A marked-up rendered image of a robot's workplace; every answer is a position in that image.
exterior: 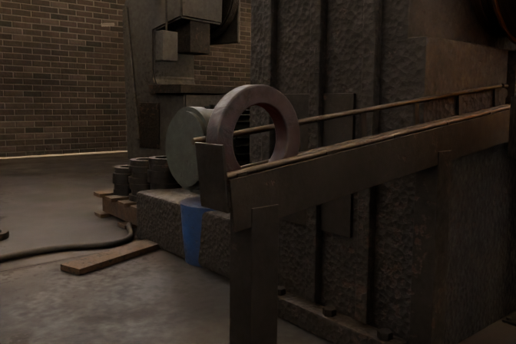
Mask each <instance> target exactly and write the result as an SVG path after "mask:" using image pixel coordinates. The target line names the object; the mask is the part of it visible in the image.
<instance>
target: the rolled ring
mask: <svg viewBox="0 0 516 344"><path fill-rule="evenodd" d="M253 105H259V106H260V107H262V108H264V109H265V110H266V111H267V112H268V113H269V115H270V117H271V118H272V120H273V123H274V126H275V130H276V144H275V148H274V151H273V154H272V157H271V158H270V160H269V161H268V163H269V162H272V161H276V160H282V159H285V158H288V157H295V156H297V155H298V152H299V141H300V132H299V122H298V118H297V116H296V112H295V110H294V108H293V106H292V105H291V103H290V102H289V100H288V99H287V97H286V96H285V95H284V94H282V93H281V92H280V91H278V90H277V89H275V88H273V87H270V86H268V85H264V84H248V85H243V86H239V87H237V88H234V89H233V90H232V91H230V92H228V93H227V94H226V95H224V96H223V97H222V98H221V99H220V101H219V102H218V103H217V105H216V107H215V108H214V109H213V112H212V114H211V116H210V119H209V123H208V126H207V136H206V143H210V144H222V145H224V147H225V157H226V166H227V172H231V171H234V170H240V169H242V167H241V166H240V165H239V164H238V162H237V159H236V157H235V154H234V152H233V132H234V128H235V126H236V123H237V121H238V119H239V117H240V115H241V114H242V113H243V112H244V111H245V110H246V109H247V108H249V107H251V106H253Z"/></svg>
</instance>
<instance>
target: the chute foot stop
mask: <svg viewBox="0 0 516 344"><path fill-rule="evenodd" d="M195 148H196V155H197V171H198V179H199V187H200V202H201V206H202V207H207V208H210V209H213V210H218V211H221V212H224V213H230V200H229V191H228V183H227V166H226V157H225V147H224V145H222V144H210V143H203V142H195Z"/></svg>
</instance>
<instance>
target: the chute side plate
mask: <svg viewBox="0 0 516 344"><path fill-rule="evenodd" d="M509 123H510V110H506V111H501V112H498V113H494V114H489V115H485V116H482V117H477V118H473V119H470V120H466V121H461V122H458V123H454V124H449V125H445V126H442V127H437V128H433V129H430V130H426V131H421V132H418V133H414V134H409V135H405V136H402V137H397V138H393V139H390V140H387V141H381V142H378V143H374V144H369V145H366V146H362V147H357V148H353V149H350V150H344V151H341V152H338V153H334V154H329V155H326V156H322V157H317V158H313V159H310V160H305V161H301V162H298V163H294V164H289V165H286V166H282V167H277V168H273V169H270V170H265V171H261V172H258V173H254V174H249V175H246V176H242V177H237V178H233V179H230V180H228V184H229V194H230V210H231V220H232V228H233V232H234V233H235V232H238V231H241V230H245V229H247V228H250V227H251V213H252V208H256V207H265V206H269V205H275V204H279V218H280V217H284V216H286V215H289V214H291V213H295V212H298V211H301V210H305V209H307V208H310V207H314V206H316V205H319V204H321V203H325V202H328V201H331V200H335V199H337V198H340V197H344V196H346V195H349V194H353V193H355V192H358V191H361V190H364V189H367V188H370V187H374V186H376V185H379V184H383V183H385V182H388V181H390V180H394V179H397V178H400V177H404V176H406V175H409V174H413V173H415V172H418V171H420V170H424V169H427V168H430V167H434V166H436V165H438V152H439V151H452V157H451V160H454V159H457V158H460V157H464V156H466V155H469V154H473V153H475V152H478V151H482V150H484V149H487V148H490V147H493V146H496V145H499V144H503V143H505V142H508V138H509Z"/></svg>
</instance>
